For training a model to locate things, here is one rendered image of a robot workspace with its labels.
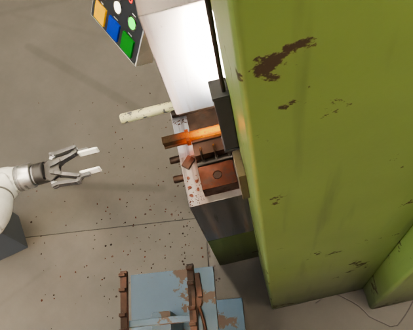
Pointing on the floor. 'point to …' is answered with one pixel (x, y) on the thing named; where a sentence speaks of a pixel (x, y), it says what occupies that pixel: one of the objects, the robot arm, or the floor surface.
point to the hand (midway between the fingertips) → (91, 160)
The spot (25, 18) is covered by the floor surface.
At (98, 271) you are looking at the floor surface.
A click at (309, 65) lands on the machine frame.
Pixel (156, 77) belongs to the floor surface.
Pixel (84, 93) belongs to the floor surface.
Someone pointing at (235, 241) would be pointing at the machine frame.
